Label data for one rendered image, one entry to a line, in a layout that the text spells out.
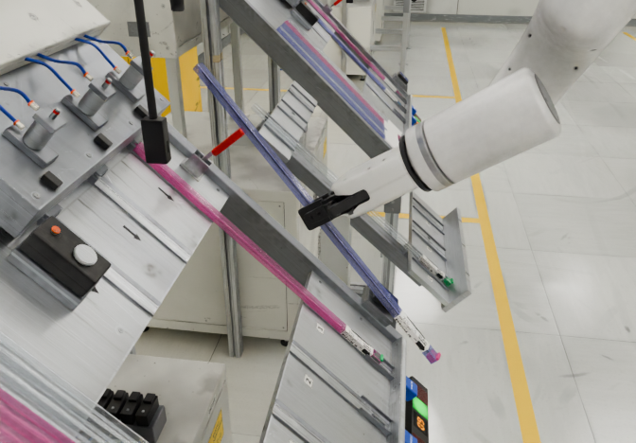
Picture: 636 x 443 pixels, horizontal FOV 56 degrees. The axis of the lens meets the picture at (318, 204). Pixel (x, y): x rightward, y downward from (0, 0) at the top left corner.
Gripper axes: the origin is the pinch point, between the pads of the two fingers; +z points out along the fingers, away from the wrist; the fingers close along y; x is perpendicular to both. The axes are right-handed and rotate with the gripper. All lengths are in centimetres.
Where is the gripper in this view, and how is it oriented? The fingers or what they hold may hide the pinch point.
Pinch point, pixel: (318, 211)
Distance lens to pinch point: 80.5
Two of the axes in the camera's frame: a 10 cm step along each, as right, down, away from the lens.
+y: -3.7, 3.2, -8.7
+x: 5.0, 8.6, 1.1
